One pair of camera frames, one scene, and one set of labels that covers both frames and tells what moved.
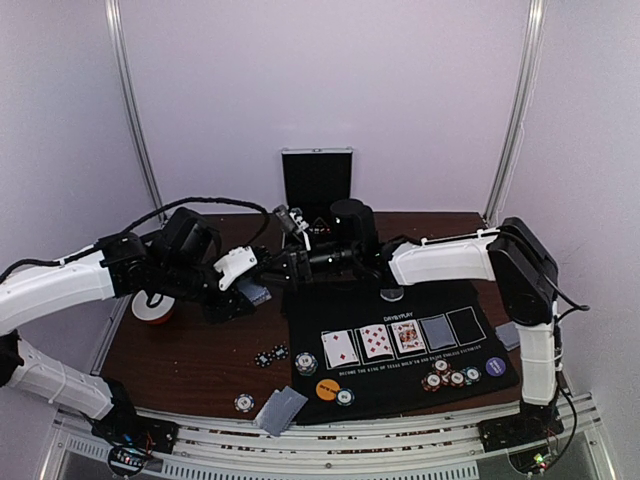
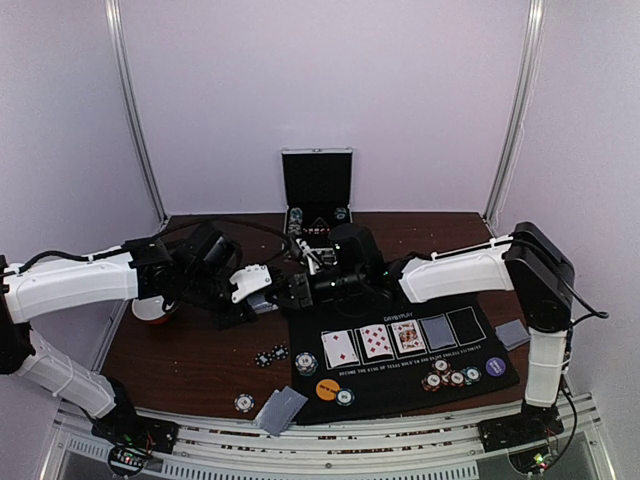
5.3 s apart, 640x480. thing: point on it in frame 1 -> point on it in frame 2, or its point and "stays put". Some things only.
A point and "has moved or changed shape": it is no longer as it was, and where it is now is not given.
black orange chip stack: (441, 366) stays put
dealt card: (508, 335) stays put
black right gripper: (301, 266) -> (300, 291)
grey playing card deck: (255, 289) has moved or changed shape
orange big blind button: (326, 389) stays put
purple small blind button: (495, 366) stays put
